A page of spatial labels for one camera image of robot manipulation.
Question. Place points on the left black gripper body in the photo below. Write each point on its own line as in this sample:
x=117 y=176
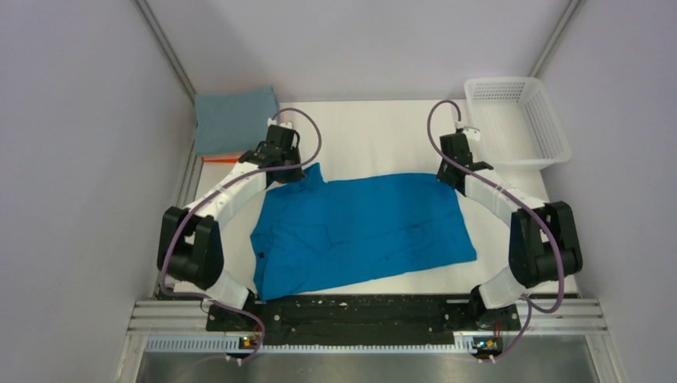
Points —
x=292 y=158

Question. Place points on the folded grey-blue t-shirt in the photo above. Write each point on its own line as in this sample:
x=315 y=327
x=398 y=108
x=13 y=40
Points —
x=234 y=122

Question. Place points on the aluminium corner post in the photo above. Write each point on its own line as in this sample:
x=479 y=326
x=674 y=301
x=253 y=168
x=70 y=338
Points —
x=160 y=37
x=556 y=37

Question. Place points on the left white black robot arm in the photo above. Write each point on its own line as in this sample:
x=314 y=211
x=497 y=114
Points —
x=191 y=253

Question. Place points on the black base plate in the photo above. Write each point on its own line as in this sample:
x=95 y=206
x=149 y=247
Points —
x=363 y=319

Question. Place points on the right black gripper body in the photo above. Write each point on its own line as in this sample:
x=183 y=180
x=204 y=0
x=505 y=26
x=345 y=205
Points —
x=441 y=174

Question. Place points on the right aluminium corner post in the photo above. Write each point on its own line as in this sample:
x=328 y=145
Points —
x=556 y=37

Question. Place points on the folded orange t-shirt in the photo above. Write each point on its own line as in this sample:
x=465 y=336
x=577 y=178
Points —
x=229 y=158

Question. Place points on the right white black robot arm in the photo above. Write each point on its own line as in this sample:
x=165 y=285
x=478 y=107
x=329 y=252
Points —
x=543 y=241

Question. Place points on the left aluminium corner post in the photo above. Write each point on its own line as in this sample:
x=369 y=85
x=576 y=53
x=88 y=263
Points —
x=160 y=37

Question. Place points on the aluminium frame rail front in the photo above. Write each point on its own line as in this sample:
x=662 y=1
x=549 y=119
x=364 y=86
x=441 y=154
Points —
x=167 y=341

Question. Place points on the bright blue t-shirt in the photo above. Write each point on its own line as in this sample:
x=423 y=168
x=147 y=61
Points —
x=315 y=235

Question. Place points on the white plastic basket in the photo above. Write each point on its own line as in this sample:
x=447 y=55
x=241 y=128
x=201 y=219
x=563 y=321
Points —
x=519 y=126

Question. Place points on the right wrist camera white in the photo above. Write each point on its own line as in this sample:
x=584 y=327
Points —
x=472 y=134

